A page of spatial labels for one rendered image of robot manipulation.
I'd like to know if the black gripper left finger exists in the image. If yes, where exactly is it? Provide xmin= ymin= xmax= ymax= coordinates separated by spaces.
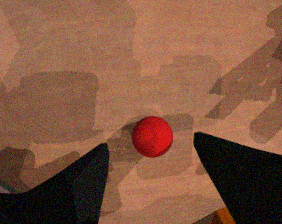
xmin=0 ymin=143 xmax=110 ymax=224

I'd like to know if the white flat square board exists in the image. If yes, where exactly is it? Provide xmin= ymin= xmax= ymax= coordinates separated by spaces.
xmin=0 ymin=180 xmax=21 ymax=194

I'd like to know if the red ball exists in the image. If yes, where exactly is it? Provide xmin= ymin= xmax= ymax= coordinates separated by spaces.
xmin=132 ymin=116 xmax=173 ymax=159

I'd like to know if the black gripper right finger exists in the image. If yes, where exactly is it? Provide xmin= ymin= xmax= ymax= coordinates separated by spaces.
xmin=193 ymin=132 xmax=282 ymax=224

